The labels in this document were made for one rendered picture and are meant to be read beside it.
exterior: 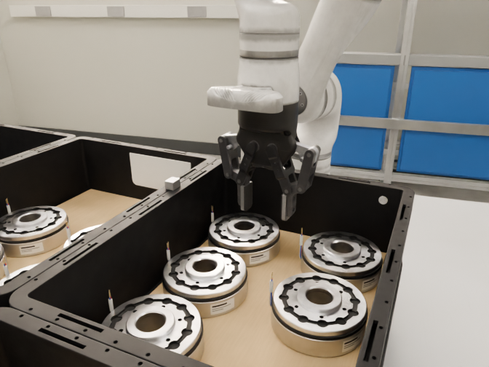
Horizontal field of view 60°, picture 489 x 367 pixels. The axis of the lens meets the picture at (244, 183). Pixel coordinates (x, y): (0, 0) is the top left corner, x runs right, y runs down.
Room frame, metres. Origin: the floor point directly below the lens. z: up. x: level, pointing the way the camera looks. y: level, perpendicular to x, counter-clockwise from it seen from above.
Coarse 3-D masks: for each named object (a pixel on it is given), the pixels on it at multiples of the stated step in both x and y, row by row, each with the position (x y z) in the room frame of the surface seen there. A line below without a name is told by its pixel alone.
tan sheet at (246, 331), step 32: (288, 256) 0.51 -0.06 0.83; (384, 256) 0.51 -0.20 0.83; (160, 288) 0.44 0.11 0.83; (256, 288) 0.44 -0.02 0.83; (224, 320) 0.38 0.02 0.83; (256, 320) 0.38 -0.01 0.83; (224, 352) 0.33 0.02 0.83; (256, 352) 0.33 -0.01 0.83; (288, 352) 0.33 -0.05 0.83; (352, 352) 0.33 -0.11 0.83
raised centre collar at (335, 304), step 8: (304, 288) 0.39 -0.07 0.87; (312, 288) 0.39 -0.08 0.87; (320, 288) 0.39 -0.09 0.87; (328, 288) 0.39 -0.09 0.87; (304, 296) 0.37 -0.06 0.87; (336, 296) 0.37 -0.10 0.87; (304, 304) 0.36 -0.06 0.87; (312, 304) 0.36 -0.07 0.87; (328, 304) 0.36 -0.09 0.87; (336, 304) 0.36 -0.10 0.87; (320, 312) 0.35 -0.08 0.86; (328, 312) 0.35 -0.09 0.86
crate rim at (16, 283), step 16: (64, 144) 0.72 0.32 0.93; (112, 144) 0.72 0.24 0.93; (128, 144) 0.72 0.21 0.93; (16, 160) 0.63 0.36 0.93; (208, 160) 0.63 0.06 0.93; (160, 192) 0.51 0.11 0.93; (128, 208) 0.46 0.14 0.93; (112, 224) 0.42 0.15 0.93; (80, 240) 0.38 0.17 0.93; (64, 256) 0.35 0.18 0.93; (32, 272) 0.33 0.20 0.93; (0, 288) 0.30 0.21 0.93; (16, 288) 0.30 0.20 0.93; (0, 304) 0.29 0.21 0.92
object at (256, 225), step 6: (234, 222) 0.54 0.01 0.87; (240, 222) 0.55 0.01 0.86; (246, 222) 0.55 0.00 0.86; (252, 222) 0.54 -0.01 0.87; (258, 222) 0.54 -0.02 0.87; (228, 228) 0.53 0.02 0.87; (234, 228) 0.52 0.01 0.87; (258, 228) 0.52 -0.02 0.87; (234, 234) 0.51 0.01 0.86; (240, 234) 0.51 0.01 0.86; (246, 234) 0.51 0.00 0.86; (252, 234) 0.51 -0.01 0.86
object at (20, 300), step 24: (216, 168) 0.61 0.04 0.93; (264, 168) 0.60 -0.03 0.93; (168, 192) 0.51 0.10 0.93; (408, 192) 0.51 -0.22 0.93; (144, 216) 0.44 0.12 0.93; (408, 216) 0.44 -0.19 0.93; (96, 240) 0.38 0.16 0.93; (72, 264) 0.34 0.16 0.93; (384, 264) 0.34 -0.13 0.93; (24, 288) 0.30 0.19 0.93; (384, 288) 0.30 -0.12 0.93; (24, 312) 0.27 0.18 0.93; (48, 312) 0.27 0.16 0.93; (384, 312) 0.27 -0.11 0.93; (96, 336) 0.24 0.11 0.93; (120, 336) 0.24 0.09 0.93; (384, 336) 0.24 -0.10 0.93; (168, 360) 0.22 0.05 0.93; (192, 360) 0.22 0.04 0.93; (360, 360) 0.22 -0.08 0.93
